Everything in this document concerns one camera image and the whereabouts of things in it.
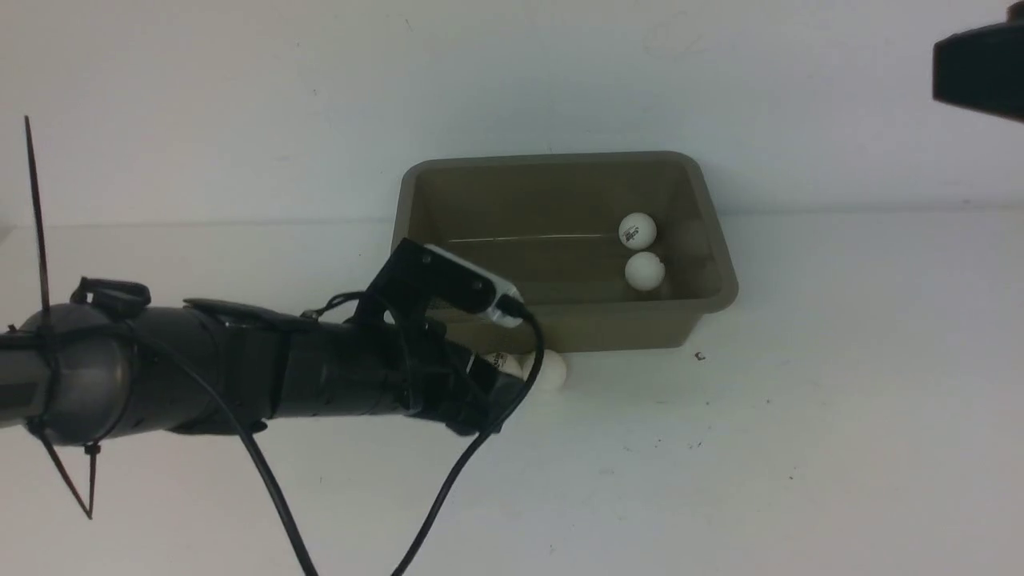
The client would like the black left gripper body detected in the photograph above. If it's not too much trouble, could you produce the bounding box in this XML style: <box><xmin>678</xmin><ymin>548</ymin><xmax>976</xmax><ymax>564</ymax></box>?
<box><xmin>352</xmin><ymin>314</ymin><xmax>526</xmax><ymax>437</ymax></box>

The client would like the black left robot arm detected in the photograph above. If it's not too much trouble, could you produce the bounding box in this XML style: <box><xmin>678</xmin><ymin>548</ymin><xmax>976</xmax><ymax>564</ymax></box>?
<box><xmin>1</xmin><ymin>293</ymin><xmax>526</xmax><ymax>446</ymax></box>

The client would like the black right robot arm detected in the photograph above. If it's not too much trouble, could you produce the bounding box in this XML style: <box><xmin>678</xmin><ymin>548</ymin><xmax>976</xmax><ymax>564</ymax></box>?
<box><xmin>932</xmin><ymin>1</ymin><xmax>1023</xmax><ymax>123</ymax></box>

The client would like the white ping-pong ball with logo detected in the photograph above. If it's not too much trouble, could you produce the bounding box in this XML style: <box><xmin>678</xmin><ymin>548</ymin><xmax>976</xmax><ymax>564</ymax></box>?
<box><xmin>483</xmin><ymin>351</ymin><xmax>524</xmax><ymax>379</ymax></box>

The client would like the plain white ping-pong ball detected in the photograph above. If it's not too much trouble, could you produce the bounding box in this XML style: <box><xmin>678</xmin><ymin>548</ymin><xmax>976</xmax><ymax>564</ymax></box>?
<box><xmin>534</xmin><ymin>349</ymin><xmax>568</xmax><ymax>390</ymax></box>

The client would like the white ping-pong ball in bin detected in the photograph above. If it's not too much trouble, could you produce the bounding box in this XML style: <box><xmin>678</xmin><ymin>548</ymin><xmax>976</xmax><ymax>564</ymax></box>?
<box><xmin>624</xmin><ymin>251</ymin><xmax>666</xmax><ymax>292</ymax></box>

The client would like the tan plastic bin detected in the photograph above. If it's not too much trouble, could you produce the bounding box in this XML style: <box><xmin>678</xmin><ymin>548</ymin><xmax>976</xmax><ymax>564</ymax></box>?
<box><xmin>392</xmin><ymin>152</ymin><xmax>739</xmax><ymax>354</ymax></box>

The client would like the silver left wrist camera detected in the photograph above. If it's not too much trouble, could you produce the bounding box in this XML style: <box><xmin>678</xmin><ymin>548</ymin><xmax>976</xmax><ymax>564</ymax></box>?
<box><xmin>364</xmin><ymin>238</ymin><xmax>529</xmax><ymax>329</ymax></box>

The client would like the black cable tie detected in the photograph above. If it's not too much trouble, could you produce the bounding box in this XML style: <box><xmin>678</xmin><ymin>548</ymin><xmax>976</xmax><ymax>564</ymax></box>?
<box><xmin>23</xmin><ymin>114</ymin><xmax>98</xmax><ymax>521</ymax></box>

